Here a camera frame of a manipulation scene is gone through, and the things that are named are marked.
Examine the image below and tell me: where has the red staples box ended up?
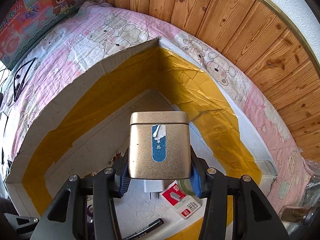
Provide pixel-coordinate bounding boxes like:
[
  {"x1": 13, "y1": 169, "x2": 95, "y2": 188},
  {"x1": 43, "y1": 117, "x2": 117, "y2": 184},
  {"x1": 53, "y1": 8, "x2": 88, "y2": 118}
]
[{"x1": 160, "y1": 180, "x2": 202, "y2": 219}]

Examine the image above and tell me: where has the green tape roll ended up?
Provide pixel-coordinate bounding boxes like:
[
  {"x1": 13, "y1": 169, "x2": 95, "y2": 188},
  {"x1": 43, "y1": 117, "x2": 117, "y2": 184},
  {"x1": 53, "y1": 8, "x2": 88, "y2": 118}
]
[{"x1": 178, "y1": 179, "x2": 196, "y2": 196}]

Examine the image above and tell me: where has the black marker pen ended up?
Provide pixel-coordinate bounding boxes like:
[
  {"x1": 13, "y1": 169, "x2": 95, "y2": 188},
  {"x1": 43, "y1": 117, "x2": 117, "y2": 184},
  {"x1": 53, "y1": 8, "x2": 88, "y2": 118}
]
[{"x1": 123, "y1": 218, "x2": 164, "y2": 240}]

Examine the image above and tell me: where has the white power adapter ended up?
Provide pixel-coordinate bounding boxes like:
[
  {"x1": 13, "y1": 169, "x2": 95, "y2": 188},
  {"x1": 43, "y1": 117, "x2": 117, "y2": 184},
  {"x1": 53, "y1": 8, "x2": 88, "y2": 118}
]
[{"x1": 143, "y1": 180, "x2": 164, "y2": 199}]

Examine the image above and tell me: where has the gold tea tin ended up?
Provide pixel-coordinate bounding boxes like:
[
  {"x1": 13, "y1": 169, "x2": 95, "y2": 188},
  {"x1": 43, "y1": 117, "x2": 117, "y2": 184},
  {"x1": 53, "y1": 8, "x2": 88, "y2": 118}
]
[{"x1": 128, "y1": 111, "x2": 191, "y2": 180}]

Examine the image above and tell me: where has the glass tea bottle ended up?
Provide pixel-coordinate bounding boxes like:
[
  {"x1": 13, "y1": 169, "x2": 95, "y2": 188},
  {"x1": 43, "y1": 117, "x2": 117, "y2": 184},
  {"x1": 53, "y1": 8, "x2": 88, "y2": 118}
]
[{"x1": 279, "y1": 206, "x2": 319, "y2": 225}]

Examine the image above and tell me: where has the white cardboard box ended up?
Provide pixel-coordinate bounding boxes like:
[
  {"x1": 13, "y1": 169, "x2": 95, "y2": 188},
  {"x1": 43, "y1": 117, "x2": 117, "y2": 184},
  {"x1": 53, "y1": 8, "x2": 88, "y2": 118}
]
[{"x1": 7, "y1": 38, "x2": 272, "y2": 239}]

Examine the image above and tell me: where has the pink cartoon quilt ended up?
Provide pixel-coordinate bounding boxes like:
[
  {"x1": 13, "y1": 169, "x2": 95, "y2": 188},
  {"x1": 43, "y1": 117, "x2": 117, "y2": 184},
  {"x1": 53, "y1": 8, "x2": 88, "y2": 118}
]
[{"x1": 1, "y1": 0, "x2": 311, "y2": 208}]

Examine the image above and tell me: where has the pink toy washing box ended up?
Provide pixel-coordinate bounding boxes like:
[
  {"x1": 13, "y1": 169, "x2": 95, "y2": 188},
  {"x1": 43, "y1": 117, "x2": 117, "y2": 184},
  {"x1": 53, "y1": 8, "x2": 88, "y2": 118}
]
[{"x1": 1, "y1": 0, "x2": 81, "y2": 70}]

